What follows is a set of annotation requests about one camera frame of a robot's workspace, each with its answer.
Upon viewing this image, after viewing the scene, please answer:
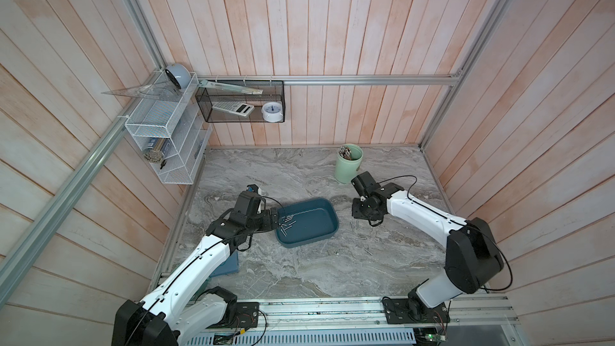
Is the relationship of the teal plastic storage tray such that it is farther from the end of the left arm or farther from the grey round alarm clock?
the grey round alarm clock

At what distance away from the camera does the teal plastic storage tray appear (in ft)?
2.93

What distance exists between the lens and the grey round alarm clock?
833mm

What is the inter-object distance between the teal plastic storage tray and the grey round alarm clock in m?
0.59
